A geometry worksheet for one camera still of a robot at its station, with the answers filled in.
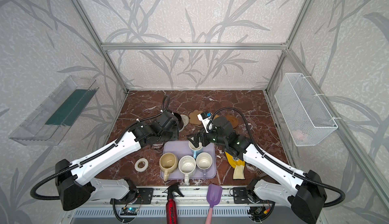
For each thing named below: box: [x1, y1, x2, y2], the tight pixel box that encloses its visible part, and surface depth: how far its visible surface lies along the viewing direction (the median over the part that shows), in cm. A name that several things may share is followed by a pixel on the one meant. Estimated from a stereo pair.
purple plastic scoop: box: [206, 183, 223, 209], surface depth 75 cm
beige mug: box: [159, 152, 179, 182], surface depth 79 cm
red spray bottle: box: [162, 184, 184, 224], surface depth 70 cm
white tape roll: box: [134, 158, 149, 173], surface depth 85 cm
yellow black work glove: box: [224, 151, 246, 180], surface depth 82 cm
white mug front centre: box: [178, 155, 197, 185], surface depth 79 cm
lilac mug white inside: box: [196, 152, 213, 179], surface depth 81 cm
